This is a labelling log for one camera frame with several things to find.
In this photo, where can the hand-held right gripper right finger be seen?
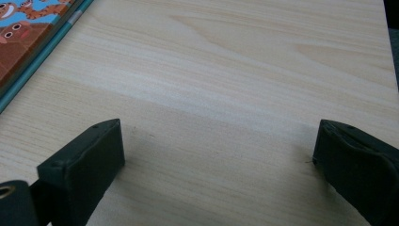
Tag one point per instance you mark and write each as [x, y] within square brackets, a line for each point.
[360, 166]

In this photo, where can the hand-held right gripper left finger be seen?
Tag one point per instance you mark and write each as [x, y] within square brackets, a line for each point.
[81, 166]

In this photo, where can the colourful cartoon picture book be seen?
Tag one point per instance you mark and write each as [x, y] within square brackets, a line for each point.
[25, 28]

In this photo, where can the light blue book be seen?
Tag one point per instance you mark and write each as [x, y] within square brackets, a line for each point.
[37, 62]

